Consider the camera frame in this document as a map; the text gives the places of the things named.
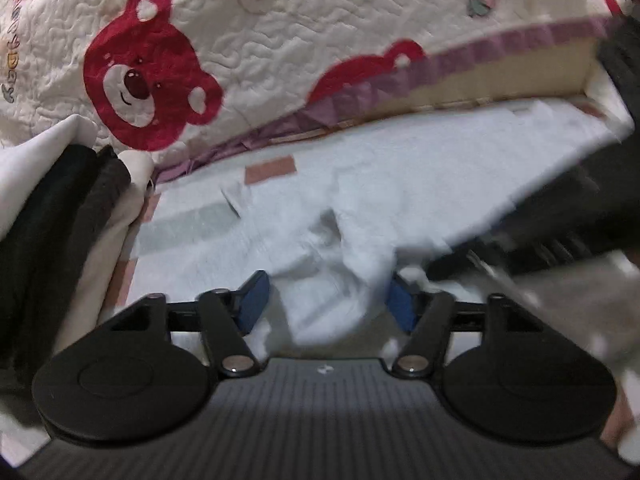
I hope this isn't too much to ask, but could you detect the checkered dog print rug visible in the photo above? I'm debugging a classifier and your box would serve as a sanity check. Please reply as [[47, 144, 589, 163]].
[[100, 95, 621, 356]]

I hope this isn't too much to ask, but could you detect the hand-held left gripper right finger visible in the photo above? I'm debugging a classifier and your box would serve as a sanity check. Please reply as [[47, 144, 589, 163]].
[[387, 272, 546, 378]]

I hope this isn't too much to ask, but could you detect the black folded garment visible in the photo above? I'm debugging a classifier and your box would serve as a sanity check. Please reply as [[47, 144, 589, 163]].
[[0, 144, 101, 376]]

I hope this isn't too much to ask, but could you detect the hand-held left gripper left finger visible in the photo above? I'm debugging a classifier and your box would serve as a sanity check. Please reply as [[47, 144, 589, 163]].
[[110, 270, 272, 377]]

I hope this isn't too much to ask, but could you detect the light grey sweatshirt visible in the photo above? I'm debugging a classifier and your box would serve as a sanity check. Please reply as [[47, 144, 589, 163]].
[[135, 100, 631, 346]]

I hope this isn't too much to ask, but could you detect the white folded garment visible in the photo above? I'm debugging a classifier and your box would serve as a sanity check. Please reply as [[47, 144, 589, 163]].
[[0, 114, 96, 241]]

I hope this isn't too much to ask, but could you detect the beige bed frame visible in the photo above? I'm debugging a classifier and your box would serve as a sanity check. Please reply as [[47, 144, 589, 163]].
[[350, 35, 608, 126]]

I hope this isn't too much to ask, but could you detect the dark grey folded garment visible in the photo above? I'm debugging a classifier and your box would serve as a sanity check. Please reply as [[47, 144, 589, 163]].
[[15, 146, 132, 361]]

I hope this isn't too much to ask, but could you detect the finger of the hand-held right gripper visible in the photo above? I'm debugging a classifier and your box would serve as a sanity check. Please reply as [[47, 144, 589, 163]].
[[426, 237, 503, 282]]

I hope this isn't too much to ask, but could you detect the bear print quilted bedspread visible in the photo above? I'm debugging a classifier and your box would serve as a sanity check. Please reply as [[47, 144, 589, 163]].
[[0, 0, 640, 186]]

